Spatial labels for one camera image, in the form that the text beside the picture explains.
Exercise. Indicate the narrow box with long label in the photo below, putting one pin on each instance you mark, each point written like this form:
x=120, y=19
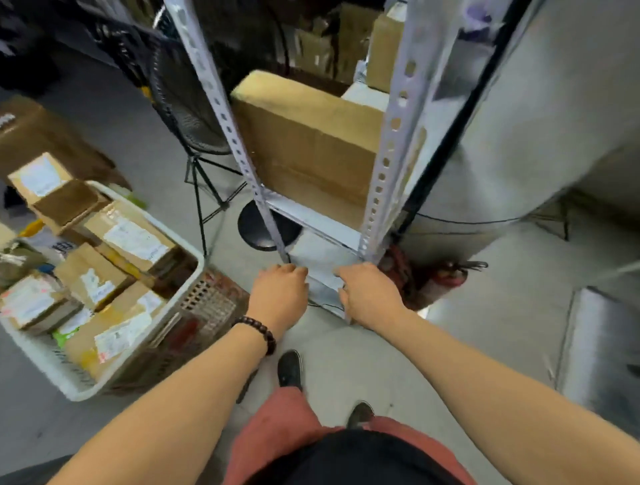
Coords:
x=100, y=225

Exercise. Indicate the person's left forearm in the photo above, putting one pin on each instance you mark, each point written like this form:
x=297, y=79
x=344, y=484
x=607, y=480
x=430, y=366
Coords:
x=160, y=419

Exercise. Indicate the white plastic basket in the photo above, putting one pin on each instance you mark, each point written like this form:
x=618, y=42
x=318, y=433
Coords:
x=50, y=370

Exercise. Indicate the white paper sign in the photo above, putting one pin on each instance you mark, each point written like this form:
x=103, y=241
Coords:
x=50, y=247

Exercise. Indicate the yellow-taped cardboard parcel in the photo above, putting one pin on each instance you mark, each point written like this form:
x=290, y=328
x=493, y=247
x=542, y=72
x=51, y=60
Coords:
x=85, y=350

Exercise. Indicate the small green and white box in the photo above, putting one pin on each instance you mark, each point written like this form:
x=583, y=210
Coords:
x=132, y=200

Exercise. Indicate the person's black shoe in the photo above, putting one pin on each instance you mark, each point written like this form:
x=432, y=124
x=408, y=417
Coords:
x=290, y=370
x=360, y=414

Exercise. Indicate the pale purple plastic bag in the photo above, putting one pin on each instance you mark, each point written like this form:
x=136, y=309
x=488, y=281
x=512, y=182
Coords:
x=475, y=20

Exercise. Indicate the yellow tape piece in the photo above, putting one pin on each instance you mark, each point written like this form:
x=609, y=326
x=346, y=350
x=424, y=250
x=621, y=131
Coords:
x=31, y=229

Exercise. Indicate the red and black floor tool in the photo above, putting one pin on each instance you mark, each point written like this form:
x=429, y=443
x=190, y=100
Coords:
x=440, y=280

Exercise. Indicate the big plain cardboard sheet box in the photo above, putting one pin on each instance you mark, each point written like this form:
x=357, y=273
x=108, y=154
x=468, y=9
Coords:
x=310, y=150

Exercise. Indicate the person's red trouser leg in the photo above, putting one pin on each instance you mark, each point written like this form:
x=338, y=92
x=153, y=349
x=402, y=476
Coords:
x=275, y=429
x=425, y=444

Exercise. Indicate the corrugated parcel yellow tape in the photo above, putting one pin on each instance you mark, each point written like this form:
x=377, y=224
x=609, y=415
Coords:
x=120, y=260

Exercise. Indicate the white flat board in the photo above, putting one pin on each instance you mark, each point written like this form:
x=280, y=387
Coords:
x=320, y=260

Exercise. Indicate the person's right hand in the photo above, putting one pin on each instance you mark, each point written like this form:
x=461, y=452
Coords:
x=372, y=297

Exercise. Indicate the person's left hand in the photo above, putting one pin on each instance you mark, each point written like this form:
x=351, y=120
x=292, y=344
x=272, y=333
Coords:
x=277, y=300

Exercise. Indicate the person's black shirt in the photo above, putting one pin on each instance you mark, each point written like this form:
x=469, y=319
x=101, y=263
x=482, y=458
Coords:
x=350, y=459

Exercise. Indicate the person's right forearm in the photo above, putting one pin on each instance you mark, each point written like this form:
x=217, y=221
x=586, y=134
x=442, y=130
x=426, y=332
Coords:
x=515, y=404

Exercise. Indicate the dark brown cardboard carton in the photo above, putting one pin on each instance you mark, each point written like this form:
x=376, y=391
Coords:
x=350, y=40

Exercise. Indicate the white perforated metal rack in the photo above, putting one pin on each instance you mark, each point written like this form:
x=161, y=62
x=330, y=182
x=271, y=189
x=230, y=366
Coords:
x=405, y=100

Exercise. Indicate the black standing fan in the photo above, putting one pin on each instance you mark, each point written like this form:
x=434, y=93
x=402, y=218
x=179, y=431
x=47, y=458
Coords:
x=185, y=100

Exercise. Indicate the small box with torn label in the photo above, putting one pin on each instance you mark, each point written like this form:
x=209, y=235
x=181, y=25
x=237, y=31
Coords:
x=70, y=272

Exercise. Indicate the black tripod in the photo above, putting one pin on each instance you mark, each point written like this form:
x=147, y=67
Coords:
x=200, y=200

